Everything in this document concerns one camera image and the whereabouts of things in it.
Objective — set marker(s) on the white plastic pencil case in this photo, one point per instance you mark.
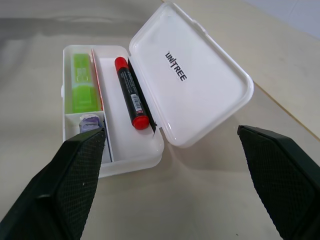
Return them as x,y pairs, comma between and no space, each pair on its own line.
205,105

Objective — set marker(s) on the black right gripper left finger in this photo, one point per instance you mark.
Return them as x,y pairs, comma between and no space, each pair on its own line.
62,187

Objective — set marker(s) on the green marker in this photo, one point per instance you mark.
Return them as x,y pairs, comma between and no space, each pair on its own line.
83,82

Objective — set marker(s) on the red and black marker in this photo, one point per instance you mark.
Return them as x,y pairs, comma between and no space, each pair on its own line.
130,92

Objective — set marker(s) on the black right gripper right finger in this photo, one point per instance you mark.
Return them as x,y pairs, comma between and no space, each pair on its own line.
287,187

